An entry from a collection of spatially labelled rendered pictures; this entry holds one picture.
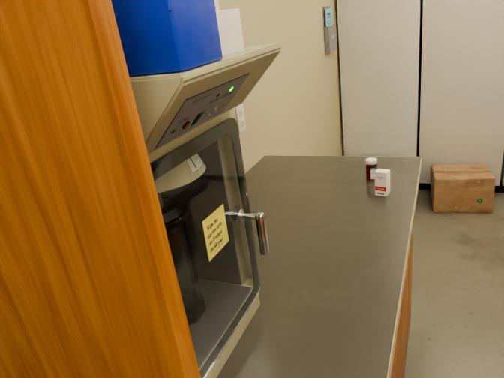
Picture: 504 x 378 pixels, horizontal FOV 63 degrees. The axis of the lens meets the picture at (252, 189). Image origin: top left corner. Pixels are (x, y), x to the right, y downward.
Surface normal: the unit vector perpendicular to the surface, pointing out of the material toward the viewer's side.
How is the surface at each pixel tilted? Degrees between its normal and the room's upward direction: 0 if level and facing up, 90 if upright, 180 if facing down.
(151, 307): 90
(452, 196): 93
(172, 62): 90
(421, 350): 0
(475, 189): 88
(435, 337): 0
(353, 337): 0
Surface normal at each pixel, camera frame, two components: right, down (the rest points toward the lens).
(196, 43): 0.91, 0.04
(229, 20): 0.76, 0.15
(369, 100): -0.40, 0.40
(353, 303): -0.13, -0.92
